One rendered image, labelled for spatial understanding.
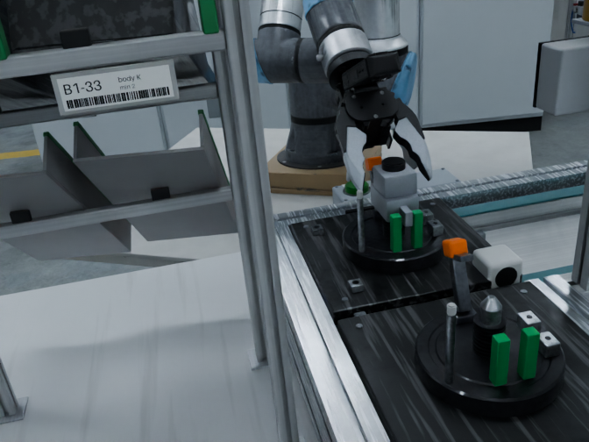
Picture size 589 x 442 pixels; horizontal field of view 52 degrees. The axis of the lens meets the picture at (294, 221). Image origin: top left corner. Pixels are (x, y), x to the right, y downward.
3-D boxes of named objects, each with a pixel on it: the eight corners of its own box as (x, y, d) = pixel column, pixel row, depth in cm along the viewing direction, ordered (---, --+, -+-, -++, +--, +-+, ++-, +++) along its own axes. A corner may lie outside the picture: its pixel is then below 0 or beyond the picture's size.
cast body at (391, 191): (370, 203, 82) (368, 154, 79) (400, 197, 83) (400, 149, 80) (392, 230, 75) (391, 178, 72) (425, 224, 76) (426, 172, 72)
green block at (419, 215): (410, 245, 78) (410, 210, 76) (419, 243, 78) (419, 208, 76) (414, 249, 77) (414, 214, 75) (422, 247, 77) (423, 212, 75)
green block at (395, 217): (389, 248, 78) (389, 214, 76) (399, 246, 78) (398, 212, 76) (393, 253, 77) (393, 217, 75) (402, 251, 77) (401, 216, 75)
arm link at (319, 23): (353, 4, 98) (342, -35, 91) (372, 55, 93) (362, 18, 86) (308, 23, 99) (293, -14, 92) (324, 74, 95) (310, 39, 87)
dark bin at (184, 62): (116, 109, 76) (109, 49, 75) (220, 98, 75) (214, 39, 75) (10, 53, 47) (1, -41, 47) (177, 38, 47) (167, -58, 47)
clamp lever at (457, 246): (450, 310, 64) (441, 239, 63) (468, 306, 64) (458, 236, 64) (465, 317, 60) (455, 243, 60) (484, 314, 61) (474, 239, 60)
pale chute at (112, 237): (37, 260, 84) (39, 230, 85) (131, 252, 84) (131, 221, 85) (-92, 187, 57) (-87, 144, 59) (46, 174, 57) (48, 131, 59)
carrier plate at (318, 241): (291, 235, 92) (289, 222, 91) (438, 208, 96) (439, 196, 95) (334, 326, 71) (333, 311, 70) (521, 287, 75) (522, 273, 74)
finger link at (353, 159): (358, 210, 81) (363, 153, 85) (365, 187, 76) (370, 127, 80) (334, 206, 81) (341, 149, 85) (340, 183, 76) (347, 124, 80)
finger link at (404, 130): (436, 187, 83) (395, 140, 87) (449, 164, 78) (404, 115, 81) (420, 198, 82) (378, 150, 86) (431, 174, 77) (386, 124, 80)
